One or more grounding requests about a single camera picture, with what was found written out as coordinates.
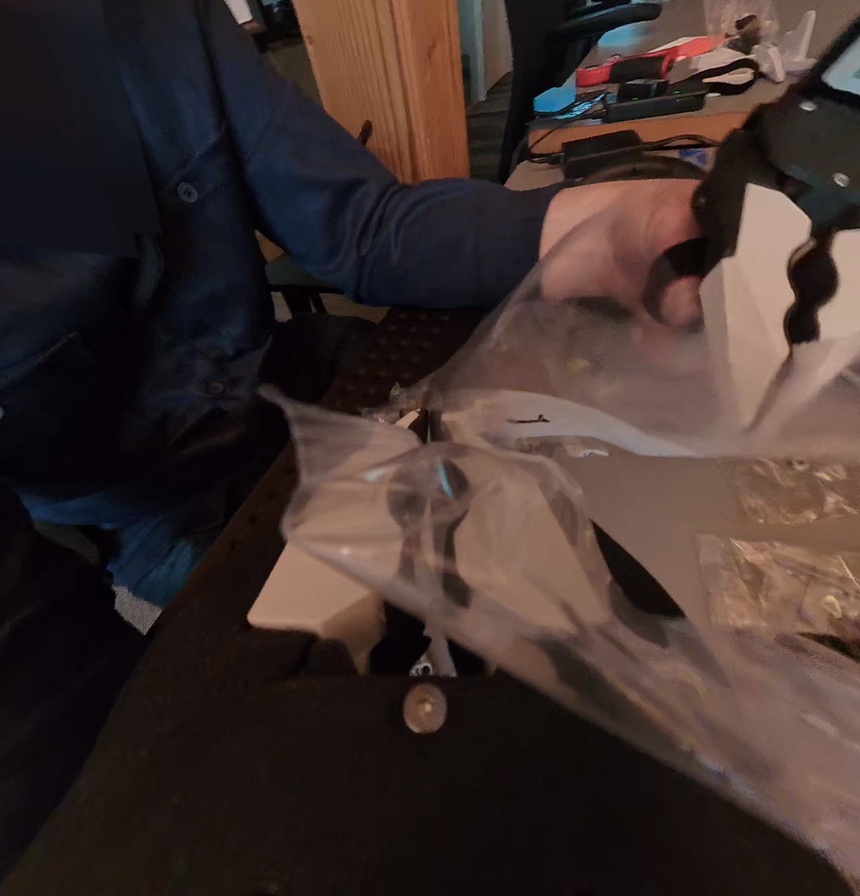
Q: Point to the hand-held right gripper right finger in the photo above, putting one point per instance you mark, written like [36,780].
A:
[528,560]

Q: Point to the black power strip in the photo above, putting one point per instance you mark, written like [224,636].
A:
[654,106]

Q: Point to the blue pad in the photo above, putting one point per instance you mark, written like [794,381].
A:
[563,101]

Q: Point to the large clear plastic bag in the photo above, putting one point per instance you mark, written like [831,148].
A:
[374,448]

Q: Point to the wooden post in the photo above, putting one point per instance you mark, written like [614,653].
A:
[388,84]

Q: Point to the red pouch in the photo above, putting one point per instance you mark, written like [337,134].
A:
[647,63]

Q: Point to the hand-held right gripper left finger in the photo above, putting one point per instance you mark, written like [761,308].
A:
[311,602]

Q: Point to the black studded mat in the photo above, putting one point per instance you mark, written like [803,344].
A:
[374,350]

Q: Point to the black power adapter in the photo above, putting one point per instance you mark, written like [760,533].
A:
[598,150]

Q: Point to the person's left hand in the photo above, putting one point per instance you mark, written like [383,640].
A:
[612,231]

